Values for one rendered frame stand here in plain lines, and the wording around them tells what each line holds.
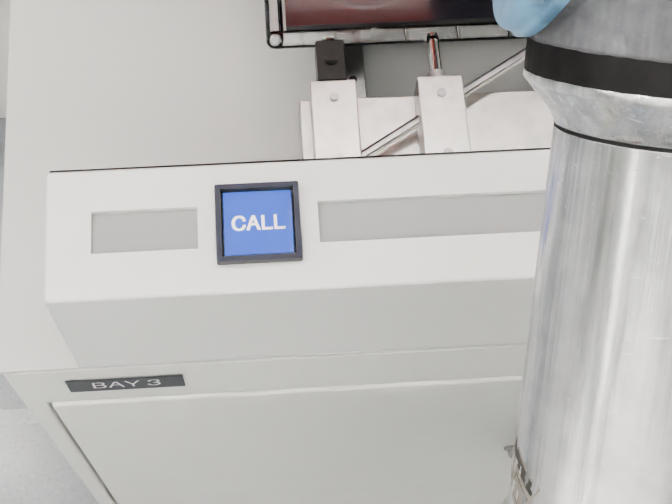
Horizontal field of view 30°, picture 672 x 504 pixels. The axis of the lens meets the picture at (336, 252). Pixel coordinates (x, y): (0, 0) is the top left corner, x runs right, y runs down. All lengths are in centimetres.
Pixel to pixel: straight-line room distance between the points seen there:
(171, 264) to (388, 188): 15
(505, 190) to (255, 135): 25
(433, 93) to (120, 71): 27
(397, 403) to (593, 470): 56
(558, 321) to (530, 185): 33
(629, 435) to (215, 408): 59
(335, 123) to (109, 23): 25
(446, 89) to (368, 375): 24
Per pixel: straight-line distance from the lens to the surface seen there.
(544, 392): 54
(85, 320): 86
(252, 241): 82
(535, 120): 97
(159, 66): 106
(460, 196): 85
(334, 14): 98
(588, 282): 52
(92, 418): 109
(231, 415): 109
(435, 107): 94
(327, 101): 93
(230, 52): 106
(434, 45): 97
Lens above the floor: 172
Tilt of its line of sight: 67 degrees down
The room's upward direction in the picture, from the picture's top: 4 degrees clockwise
